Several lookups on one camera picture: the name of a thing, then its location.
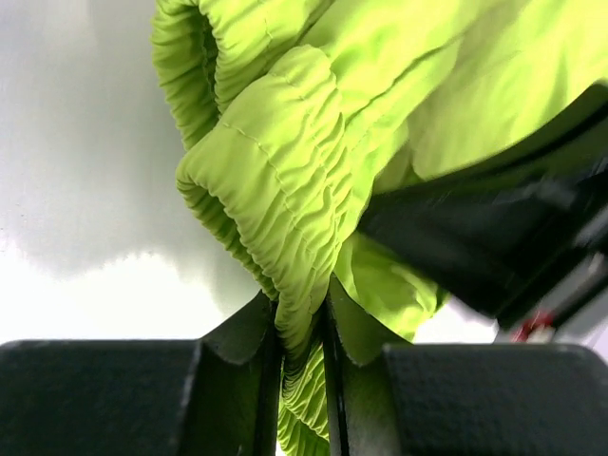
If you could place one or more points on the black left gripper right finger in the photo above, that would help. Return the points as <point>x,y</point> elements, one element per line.
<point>386,396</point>

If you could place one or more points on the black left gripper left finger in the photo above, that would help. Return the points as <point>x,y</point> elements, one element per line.
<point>216,395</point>

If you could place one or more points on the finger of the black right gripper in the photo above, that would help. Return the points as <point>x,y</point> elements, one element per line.
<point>500,234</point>

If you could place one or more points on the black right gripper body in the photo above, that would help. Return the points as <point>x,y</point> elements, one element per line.
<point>575,309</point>

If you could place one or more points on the lime green shorts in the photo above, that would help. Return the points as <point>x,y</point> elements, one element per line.
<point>293,113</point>

